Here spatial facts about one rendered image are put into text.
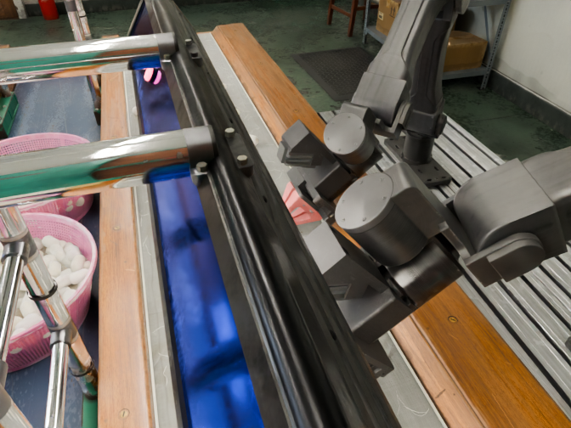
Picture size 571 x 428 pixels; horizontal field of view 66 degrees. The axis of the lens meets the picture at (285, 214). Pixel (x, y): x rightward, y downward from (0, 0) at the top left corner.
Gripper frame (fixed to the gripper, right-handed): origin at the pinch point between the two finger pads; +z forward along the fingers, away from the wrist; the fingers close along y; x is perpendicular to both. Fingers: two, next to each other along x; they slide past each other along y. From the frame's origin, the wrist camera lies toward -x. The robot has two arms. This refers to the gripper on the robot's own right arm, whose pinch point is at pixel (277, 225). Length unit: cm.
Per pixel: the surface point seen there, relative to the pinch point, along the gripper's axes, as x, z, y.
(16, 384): -19.1, 35.8, 11.0
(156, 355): -11.9, 17.1, 16.9
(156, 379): -12.1, 17.4, 20.2
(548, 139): 180, -95, -109
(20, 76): -41.5, -4.5, 18.9
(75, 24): -31, 11, -63
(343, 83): 128, -37, -212
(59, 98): -20, 37, -82
